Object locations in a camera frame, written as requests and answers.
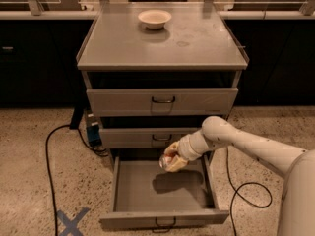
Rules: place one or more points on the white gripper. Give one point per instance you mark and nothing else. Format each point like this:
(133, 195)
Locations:
(185, 149)

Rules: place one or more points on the red coke can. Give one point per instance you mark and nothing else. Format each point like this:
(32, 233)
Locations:
(165, 160)

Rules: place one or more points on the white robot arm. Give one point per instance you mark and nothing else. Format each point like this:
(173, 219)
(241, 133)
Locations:
(297, 165)

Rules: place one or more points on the grey bottom drawer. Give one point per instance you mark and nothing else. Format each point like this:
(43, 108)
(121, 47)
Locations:
(145, 196)

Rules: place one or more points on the grey drawer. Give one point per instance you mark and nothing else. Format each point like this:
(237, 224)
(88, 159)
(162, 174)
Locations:
(161, 101)
(145, 196)
(142, 137)

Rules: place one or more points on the grey top drawer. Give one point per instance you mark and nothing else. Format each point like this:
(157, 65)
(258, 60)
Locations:
(161, 101)

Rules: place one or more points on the grey middle drawer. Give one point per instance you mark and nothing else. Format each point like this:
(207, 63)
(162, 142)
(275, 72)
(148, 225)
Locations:
(142, 137)

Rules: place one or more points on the grey drawer cabinet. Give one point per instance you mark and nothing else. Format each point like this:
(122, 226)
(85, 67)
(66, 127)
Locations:
(194, 50)

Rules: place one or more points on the dark back counter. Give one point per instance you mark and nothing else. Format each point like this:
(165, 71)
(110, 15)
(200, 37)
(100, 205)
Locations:
(39, 59)

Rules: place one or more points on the blue power box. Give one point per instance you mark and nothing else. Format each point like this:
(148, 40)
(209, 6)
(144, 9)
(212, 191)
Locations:
(92, 130)

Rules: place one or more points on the blue tape cross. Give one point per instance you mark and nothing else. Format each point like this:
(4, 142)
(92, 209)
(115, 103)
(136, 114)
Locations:
(71, 225)

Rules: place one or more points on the white bowl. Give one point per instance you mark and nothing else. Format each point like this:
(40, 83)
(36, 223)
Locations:
(154, 19)

